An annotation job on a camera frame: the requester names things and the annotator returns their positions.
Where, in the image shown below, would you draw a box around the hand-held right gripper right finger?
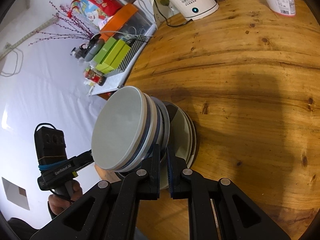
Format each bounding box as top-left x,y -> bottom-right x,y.
166,144 -> 292,240

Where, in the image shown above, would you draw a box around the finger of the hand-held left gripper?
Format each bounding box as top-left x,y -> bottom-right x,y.
74,149 -> 94,163
72,156 -> 96,177

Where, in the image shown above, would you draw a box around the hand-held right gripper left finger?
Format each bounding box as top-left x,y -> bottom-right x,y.
30,144 -> 161,240

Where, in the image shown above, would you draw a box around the grey plate with blue print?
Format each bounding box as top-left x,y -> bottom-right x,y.
175,112 -> 194,168
180,116 -> 198,166
117,102 -> 191,191

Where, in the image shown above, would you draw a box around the person's left hand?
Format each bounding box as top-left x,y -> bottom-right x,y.
47,180 -> 84,219

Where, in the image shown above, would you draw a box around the white paper sheet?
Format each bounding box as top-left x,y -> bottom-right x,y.
1,176 -> 31,211

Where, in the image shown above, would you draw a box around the red printed tin can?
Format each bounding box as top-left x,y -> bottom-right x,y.
84,69 -> 107,87

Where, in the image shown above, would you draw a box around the dark glass jar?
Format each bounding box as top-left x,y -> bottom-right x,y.
71,44 -> 87,61

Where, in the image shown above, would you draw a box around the grey oval case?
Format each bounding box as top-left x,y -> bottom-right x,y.
84,34 -> 106,62

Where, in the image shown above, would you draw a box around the dark green flat box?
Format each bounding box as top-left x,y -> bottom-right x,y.
93,37 -> 117,65

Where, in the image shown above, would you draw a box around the purple decorative twigs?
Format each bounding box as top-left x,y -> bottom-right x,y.
27,1 -> 96,47

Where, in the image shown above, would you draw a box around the grey zigzag patterned box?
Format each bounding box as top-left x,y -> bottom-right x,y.
104,35 -> 153,78

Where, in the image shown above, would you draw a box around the clear storage box orange lid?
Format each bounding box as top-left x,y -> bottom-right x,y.
100,4 -> 157,41

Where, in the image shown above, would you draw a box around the red cartoon printed package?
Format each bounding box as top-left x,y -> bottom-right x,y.
72,0 -> 124,29

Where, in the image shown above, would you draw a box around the white kettle base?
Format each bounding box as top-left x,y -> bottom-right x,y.
184,1 -> 220,22

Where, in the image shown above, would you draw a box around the white wall cable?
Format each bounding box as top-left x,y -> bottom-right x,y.
0,47 -> 24,77

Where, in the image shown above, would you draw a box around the white wall conduit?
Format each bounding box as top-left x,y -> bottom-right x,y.
0,14 -> 60,61

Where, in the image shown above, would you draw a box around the black power cord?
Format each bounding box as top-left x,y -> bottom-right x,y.
152,0 -> 194,28

